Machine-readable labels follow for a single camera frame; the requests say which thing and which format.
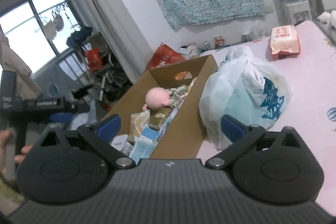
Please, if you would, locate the clear blue snack bag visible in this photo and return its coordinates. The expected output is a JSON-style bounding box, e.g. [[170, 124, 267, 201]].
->
[[128, 110, 150, 141]]

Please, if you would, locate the pink plush doll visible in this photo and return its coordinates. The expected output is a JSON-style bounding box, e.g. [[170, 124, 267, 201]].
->
[[142, 88, 172, 111]]

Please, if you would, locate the light blue checked towel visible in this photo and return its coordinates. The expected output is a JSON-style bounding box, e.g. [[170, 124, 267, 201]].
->
[[129, 140, 158, 164]]

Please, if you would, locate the blue white tissue pack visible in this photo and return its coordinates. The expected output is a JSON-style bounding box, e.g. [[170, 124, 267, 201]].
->
[[141, 127, 160, 142]]

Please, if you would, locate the green white cloth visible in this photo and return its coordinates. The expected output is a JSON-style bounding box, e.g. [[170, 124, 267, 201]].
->
[[168, 85, 189, 109]]

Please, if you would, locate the person left hand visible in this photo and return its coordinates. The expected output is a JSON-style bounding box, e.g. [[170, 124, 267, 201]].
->
[[0, 129, 34, 175]]

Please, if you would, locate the white blue plastic bag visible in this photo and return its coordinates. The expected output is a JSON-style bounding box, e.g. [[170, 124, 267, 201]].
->
[[199, 46, 292, 150]]

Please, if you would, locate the folded wheelchair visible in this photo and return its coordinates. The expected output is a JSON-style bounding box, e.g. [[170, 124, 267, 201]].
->
[[93, 66, 133, 111]]

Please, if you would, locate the brown cardboard box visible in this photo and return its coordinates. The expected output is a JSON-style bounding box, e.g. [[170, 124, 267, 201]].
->
[[105, 53, 219, 160]]

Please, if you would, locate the gold foil box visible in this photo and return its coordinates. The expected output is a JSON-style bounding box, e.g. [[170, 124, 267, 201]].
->
[[149, 107, 172, 131]]

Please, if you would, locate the pink wet wipes pack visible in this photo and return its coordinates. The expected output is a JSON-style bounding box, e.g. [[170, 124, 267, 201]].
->
[[270, 25, 301, 60]]

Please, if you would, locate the red gift bag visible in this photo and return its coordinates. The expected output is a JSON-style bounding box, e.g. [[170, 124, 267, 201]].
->
[[146, 43, 186, 71]]

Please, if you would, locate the white curtain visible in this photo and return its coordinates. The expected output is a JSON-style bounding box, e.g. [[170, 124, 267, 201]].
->
[[84, 0, 153, 83]]

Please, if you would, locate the white water dispenser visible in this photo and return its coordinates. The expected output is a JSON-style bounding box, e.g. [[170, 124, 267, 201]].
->
[[282, 0, 312, 26]]

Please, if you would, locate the white rolled blanket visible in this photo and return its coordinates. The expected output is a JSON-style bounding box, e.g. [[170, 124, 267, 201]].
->
[[317, 10, 336, 29]]

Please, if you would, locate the window with frame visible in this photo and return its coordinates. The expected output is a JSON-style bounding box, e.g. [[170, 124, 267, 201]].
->
[[1, 0, 83, 73]]

